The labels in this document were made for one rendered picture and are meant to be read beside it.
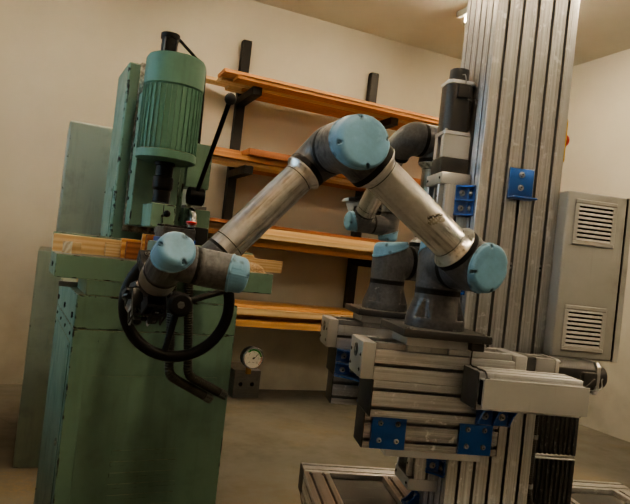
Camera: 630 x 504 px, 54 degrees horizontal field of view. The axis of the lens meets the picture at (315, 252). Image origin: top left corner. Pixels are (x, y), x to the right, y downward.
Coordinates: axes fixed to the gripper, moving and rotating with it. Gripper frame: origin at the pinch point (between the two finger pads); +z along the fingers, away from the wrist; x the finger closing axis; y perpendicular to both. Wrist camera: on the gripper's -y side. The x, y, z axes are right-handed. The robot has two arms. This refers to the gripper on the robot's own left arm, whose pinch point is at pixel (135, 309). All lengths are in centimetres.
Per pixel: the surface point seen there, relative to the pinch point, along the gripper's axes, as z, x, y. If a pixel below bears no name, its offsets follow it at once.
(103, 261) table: 15.9, -5.1, -19.7
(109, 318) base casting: 23.2, -1.9, -6.8
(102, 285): 19.0, -4.7, -14.2
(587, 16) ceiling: 23, 286, -233
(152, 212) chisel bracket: 18.6, 8.3, -38.4
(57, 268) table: 17.3, -16.0, -17.1
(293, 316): 194, 140, -85
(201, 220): 36, 29, -49
